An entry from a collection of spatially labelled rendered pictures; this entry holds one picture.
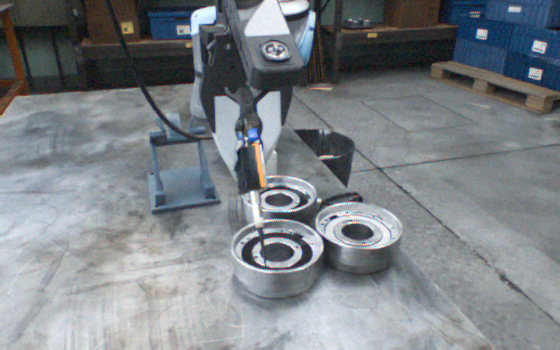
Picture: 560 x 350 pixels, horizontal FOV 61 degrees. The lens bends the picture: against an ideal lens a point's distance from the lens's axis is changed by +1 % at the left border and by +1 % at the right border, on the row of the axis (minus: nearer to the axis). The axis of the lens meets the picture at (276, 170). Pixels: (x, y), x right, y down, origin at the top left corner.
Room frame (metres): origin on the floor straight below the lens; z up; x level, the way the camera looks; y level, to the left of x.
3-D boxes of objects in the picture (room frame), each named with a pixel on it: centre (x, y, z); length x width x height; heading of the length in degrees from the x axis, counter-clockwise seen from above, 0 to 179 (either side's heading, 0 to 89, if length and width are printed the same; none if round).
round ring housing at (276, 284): (0.44, 0.00, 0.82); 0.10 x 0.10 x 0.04
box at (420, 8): (4.71, -1.27, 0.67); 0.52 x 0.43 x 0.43; 107
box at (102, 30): (3.93, 1.32, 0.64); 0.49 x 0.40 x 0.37; 112
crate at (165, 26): (4.10, 0.81, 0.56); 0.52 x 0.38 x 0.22; 104
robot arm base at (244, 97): (1.05, 0.13, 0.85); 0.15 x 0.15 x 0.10
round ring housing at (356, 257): (0.49, -0.10, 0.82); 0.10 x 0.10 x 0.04
